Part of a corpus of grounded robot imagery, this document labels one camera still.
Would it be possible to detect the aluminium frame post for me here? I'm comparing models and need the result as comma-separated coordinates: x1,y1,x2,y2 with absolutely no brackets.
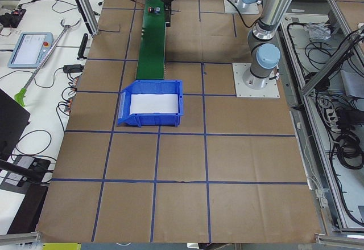
75,0,99,36

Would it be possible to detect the white foam pad source bin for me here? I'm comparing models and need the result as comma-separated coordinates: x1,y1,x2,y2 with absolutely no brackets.
130,94,179,114

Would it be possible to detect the blue bin with buttons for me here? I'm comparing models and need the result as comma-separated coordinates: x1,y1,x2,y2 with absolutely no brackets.
117,80,184,127

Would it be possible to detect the green conveyor belt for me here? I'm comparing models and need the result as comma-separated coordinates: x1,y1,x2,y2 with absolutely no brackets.
136,0,166,80

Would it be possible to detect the teach pendant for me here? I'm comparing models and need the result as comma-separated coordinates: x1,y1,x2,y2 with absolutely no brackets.
7,32,53,68

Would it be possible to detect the black power adapter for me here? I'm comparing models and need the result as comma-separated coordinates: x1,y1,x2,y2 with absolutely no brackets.
63,64,84,73

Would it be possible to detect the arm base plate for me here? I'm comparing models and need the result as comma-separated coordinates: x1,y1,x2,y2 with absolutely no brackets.
232,63,280,99
224,0,260,15

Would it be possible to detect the grabber reach tool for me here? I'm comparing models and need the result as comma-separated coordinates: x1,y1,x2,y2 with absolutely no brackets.
14,18,81,107

